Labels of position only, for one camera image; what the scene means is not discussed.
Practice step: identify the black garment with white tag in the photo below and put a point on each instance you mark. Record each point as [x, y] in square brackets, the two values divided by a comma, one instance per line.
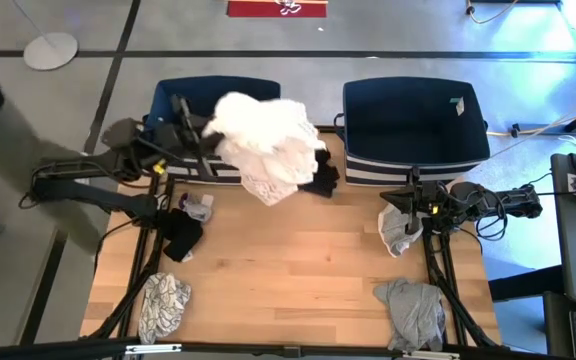
[180, 235]

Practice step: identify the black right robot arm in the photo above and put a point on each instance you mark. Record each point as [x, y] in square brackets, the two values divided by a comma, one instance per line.
[518, 202]

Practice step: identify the black metal table frame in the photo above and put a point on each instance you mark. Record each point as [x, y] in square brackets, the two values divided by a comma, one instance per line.
[268, 349]

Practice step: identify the grey purple sock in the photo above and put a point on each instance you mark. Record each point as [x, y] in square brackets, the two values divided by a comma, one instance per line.
[199, 210]

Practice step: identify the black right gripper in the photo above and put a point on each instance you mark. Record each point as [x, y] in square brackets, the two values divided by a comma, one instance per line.
[430, 200]

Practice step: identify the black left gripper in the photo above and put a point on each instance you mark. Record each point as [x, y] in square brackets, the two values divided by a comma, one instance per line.
[180, 142]

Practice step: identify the grey marl garment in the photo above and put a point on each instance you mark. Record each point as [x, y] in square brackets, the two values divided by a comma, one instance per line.
[413, 315]

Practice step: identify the person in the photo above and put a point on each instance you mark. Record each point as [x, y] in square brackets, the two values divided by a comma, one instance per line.
[18, 145]

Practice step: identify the red floor mat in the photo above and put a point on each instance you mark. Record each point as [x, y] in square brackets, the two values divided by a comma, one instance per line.
[258, 9]

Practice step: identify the light grey garment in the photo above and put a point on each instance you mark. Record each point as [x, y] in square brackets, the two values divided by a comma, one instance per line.
[393, 235]

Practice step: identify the navy white striped fabric bin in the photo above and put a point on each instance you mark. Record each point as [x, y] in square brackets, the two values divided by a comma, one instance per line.
[203, 87]
[408, 125]

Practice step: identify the white lace garment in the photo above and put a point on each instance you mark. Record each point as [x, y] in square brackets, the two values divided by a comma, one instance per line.
[268, 145]

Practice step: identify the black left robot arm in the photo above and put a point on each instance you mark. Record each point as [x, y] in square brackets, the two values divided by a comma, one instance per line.
[93, 197]

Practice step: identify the small white green label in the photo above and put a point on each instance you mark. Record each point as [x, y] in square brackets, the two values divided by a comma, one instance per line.
[458, 106]

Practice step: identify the white black patterned garment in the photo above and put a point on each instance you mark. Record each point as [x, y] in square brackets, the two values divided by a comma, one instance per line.
[163, 305]

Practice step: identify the round grey stand base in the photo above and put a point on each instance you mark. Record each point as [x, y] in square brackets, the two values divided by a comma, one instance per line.
[50, 51]

